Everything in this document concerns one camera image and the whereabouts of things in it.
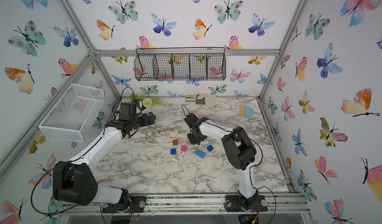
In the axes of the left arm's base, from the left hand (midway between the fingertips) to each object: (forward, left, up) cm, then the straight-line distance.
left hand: (150, 116), depth 86 cm
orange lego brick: (-8, -13, -17) cm, 23 cm away
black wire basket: (+33, -17, +12) cm, 39 cm away
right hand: (-7, -26, -15) cm, 31 cm away
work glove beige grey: (+30, -31, -17) cm, 46 cm away
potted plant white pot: (+11, +6, 0) cm, 12 cm away
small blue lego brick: (-14, -12, -17) cm, 25 cm away
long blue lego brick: (-16, -28, -18) cm, 37 cm away
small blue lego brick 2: (-13, -35, -17) cm, 40 cm away
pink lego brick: (-13, -19, -16) cm, 28 cm away
